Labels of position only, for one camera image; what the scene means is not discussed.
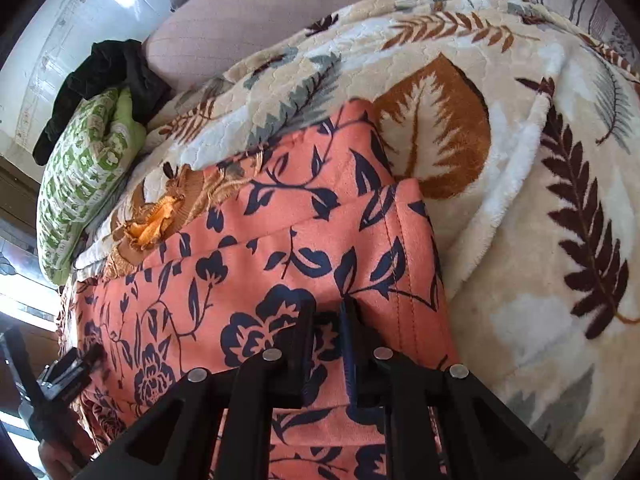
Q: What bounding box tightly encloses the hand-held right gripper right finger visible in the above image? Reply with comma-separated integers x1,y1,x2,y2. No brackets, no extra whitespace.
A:
341,300,578,480

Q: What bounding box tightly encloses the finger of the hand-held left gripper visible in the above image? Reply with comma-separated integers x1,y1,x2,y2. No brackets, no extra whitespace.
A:
75,342,107,378

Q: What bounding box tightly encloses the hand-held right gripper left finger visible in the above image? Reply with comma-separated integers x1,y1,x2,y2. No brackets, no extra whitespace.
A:
90,305,317,480

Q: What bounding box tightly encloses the orange floral garment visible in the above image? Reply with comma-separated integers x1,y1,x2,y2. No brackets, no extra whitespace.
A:
60,97,461,480

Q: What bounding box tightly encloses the green patterned pillow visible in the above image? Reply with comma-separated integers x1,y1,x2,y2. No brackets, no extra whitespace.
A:
37,87,148,283

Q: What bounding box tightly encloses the leaf printed fleece blanket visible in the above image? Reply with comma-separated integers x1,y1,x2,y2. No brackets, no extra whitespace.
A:
60,0,640,480

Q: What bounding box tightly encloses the black cloth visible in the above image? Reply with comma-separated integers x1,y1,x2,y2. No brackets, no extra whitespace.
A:
32,39,173,166

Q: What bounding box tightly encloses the pink padded headboard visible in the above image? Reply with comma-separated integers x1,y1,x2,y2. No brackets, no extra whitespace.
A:
145,0,516,96

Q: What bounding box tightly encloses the striped floral cushion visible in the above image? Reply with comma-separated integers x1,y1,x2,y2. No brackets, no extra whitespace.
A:
525,0,640,61

